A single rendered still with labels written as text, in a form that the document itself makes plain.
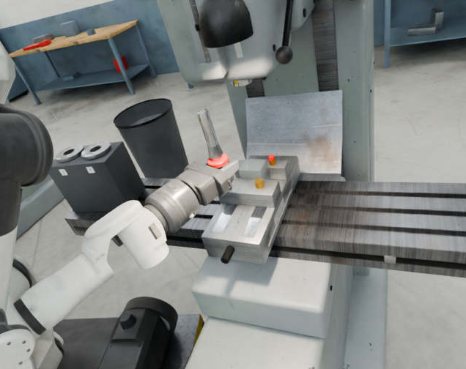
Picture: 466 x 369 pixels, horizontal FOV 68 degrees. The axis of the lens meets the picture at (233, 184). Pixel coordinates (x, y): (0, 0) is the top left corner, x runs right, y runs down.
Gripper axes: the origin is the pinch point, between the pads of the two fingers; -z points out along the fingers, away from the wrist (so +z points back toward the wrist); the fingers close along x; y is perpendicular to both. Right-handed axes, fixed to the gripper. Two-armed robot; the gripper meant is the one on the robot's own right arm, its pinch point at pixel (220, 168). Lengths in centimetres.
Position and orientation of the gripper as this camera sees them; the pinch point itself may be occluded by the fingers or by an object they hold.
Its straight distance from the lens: 77.3
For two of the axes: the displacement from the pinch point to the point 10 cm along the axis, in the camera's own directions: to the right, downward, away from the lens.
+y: 2.3, 7.9, 5.6
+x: -7.3, -2.5, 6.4
